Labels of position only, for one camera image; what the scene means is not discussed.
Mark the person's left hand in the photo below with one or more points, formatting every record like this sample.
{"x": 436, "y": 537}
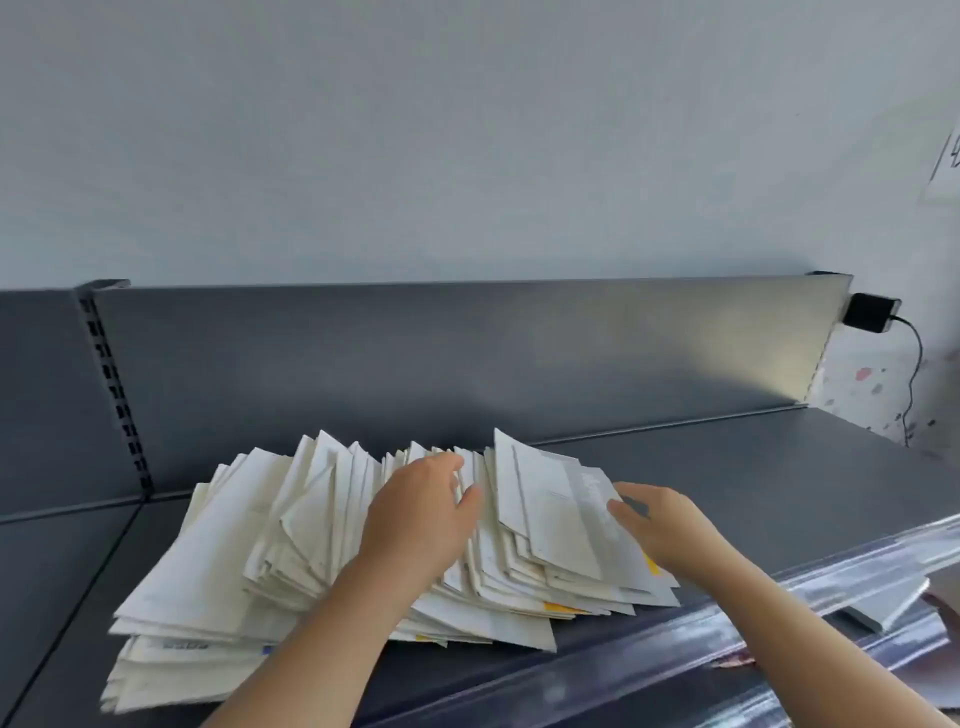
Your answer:
{"x": 420, "y": 525}

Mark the person's right hand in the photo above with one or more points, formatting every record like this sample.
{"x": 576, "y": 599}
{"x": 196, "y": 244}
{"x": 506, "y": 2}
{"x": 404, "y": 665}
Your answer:
{"x": 675, "y": 532}

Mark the pile of white notebooks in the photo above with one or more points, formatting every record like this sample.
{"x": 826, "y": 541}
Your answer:
{"x": 210, "y": 555}

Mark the person's left forearm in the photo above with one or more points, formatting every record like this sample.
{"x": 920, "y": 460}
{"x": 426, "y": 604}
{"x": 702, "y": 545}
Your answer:
{"x": 315, "y": 660}

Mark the dark grey back panel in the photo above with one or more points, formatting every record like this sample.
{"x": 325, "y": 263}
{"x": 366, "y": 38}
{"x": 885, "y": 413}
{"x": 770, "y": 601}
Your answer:
{"x": 450, "y": 360}
{"x": 45, "y": 390}

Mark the white grey flat book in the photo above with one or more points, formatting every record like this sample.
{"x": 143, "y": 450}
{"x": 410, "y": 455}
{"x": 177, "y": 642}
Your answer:
{"x": 885, "y": 604}

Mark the white floral patterned panel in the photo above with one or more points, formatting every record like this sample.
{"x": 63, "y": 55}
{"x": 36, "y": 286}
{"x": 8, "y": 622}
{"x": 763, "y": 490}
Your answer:
{"x": 862, "y": 390}

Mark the slotted dark metal upright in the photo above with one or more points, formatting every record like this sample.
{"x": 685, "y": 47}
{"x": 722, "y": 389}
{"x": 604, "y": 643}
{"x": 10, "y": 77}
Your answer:
{"x": 112, "y": 375}

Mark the black wall adapter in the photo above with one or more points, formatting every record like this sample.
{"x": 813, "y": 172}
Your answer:
{"x": 870, "y": 311}

